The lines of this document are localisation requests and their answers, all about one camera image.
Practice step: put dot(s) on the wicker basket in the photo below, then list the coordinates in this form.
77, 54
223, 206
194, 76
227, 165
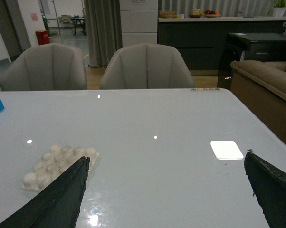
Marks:
167, 13

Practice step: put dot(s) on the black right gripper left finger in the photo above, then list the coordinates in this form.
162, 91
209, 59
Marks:
56, 206

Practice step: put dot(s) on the white drawer cabinet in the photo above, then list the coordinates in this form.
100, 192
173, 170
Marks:
139, 21

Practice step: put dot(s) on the beige sofa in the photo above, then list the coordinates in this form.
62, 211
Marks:
261, 87

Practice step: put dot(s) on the fruit plate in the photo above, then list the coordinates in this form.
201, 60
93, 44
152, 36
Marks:
211, 14

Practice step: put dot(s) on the potted plant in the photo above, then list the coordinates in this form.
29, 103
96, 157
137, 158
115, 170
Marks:
278, 7

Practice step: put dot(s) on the white studded base plate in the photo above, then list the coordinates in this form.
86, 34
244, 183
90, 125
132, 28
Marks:
54, 163

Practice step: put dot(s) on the red bin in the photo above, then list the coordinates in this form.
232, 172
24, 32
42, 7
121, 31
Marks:
42, 37

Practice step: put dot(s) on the black appliance box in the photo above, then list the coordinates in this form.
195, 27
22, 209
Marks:
263, 47

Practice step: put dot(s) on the left grey armchair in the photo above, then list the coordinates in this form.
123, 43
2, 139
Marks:
47, 67

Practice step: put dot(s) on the right grey armchair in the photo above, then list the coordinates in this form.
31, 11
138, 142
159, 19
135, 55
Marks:
146, 66

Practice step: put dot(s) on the grey armchair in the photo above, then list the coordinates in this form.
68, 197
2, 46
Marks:
146, 66
47, 67

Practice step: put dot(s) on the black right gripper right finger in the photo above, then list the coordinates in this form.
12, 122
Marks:
269, 186

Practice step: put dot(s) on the dark kitchen counter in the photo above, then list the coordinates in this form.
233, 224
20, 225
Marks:
201, 41

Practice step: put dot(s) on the grey curtain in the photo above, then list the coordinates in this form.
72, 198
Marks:
103, 28

